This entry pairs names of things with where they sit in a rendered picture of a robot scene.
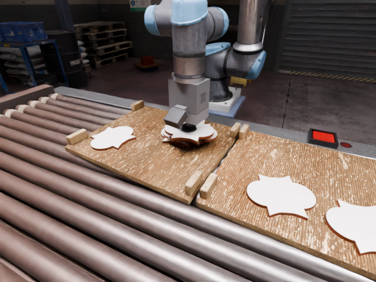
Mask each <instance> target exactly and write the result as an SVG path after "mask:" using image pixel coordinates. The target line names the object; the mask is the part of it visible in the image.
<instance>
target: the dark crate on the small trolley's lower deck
mask: <svg viewBox="0 0 376 282"><path fill-rule="evenodd" d="M33 75H34V78H35V81H36V84H37V86H40V85H42V84H47V85H51V86H56V85H58V81H57V78H56V75H52V74H41V73H34V74H33ZM19 80H20V83H21V85H22V87H23V88H33V87H34V85H33V83H32V80H31V78H30V75H28V76H24V77H21V78H19Z"/></svg>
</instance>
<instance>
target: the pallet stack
mask: <svg viewBox="0 0 376 282"><path fill-rule="evenodd" d="M115 24H119V28H115ZM103 26H106V27H105V28H102V27H103ZM74 28H76V30H75V32H76V36H77V40H78V41H81V42H83V43H84V44H83V45H82V47H84V48H86V51H85V52H84V53H87V55H86V57H84V59H87V60H89V62H88V63H87V64H90V66H92V65H94V66H95V67H94V68H101V67H104V66H107V65H110V64H113V63H116V62H119V61H122V60H125V59H128V55H127V54H128V53H127V51H126V49H128V48H132V47H133V42H132V41H127V40H126V35H127V34H128V33H127V29H125V22H112V21H109V22H108V21H96V22H86V23H77V24H74ZM118 31H121V35H118ZM117 37H121V38H120V40H116V38H117ZM121 44H126V46H122V45H121ZM120 50H121V52H119V53H118V52H117V51H120ZM122 55H123V58H122V59H119V60H116V58H119V56H122ZM108 60H109V63H107V64H103V65H101V63H102V62H106V61H108Z"/></svg>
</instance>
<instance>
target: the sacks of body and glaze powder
mask: <svg viewBox="0 0 376 282"><path fill-rule="evenodd" d="M83 44H84V43H83V42H81V41H78V46H79V49H80V52H81V57H82V61H83V65H84V69H85V72H89V71H91V69H90V64H87V63H88V62H89V60H87V59H84V57H86V55H87V53H84V52H85V51H86V48H84V47H82V45H83ZM27 51H28V53H29V56H30V59H31V61H32V64H33V66H34V70H35V72H36V73H41V74H48V72H47V68H46V65H45V62H44V59H43V56H42V54H41V50H40V47H39V45H36V46H30V47H27ZM0 53H3V54H1V55H0V59H3V60H8V61H6V62H5V63H4V65H5V66H7V67H9V68H8V69H7V70H6V72H7V73H8V76H9V78H10V81H12V82H14V81H19V78H21V77H24V76H28V75H29V72H28V70H27V67H26V64H25V62H24V59H23V57H22V54H21V52H20V48H6V47H0Z"/></svg>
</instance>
